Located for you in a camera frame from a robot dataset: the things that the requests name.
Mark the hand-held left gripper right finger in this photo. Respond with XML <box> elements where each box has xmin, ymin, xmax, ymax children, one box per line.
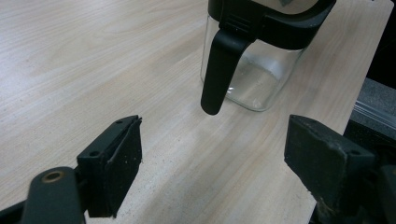
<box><xmin>283</xmin><ymin>114</ymin><xmax>379</xmax><ymax>218</ymax></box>

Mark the glass jar with black lid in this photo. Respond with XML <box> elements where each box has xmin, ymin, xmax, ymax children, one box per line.
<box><xmin>200</xmin><ymin>0</ymin><xmax>338</xmax><ymax>117</ymax></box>

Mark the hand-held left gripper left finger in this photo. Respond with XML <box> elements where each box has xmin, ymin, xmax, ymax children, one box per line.
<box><xmin>77</xmin><ymin>115</ymin><xmax>143</xmax><ymax>218</ymax></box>

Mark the aluminium floor rail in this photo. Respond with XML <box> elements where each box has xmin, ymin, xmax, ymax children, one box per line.
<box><xmin>354</xmin><ymin>98</ymin><xmax>396</xmax><ymax>130</ymax></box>

